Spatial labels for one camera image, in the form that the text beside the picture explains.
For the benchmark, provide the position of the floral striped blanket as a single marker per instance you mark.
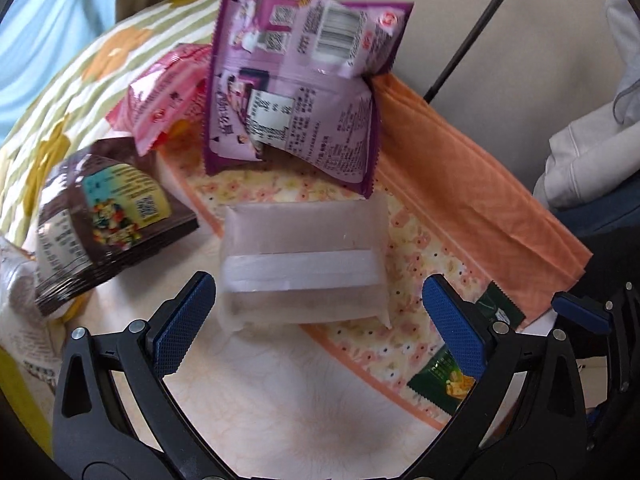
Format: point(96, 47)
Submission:
point(60, 105)

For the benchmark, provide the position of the dark brown snack packet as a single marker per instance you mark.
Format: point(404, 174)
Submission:
point(100, 210)

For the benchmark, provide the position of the pink snack packet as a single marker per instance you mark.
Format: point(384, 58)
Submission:
point(160, 100)

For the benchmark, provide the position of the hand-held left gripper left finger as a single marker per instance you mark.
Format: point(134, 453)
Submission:
point(182, 325)

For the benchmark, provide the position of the green and yellow snack packet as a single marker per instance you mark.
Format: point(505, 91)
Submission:
point(440, 380)

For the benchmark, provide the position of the purple snack packet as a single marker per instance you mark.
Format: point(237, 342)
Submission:
point(300, 100)

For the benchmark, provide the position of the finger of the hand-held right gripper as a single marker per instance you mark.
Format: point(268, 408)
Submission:
point(582, 312)

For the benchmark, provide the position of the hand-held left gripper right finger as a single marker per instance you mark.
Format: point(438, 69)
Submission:
point(452, 330)

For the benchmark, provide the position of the light blue cloth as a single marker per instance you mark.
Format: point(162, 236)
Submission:
point(40, 35)

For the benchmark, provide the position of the dark blue cloth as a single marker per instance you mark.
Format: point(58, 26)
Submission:
point(600, 217)

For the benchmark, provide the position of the pink floral patterned mat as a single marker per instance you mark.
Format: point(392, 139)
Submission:
point(407, 260)

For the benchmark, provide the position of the grey chip packet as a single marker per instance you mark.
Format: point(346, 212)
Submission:
point(20, 280)

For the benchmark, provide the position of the white hoodie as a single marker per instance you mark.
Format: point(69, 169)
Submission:
point(590, 160)

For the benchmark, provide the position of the translucent snack packet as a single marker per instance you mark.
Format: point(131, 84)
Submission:
point(300, 260)

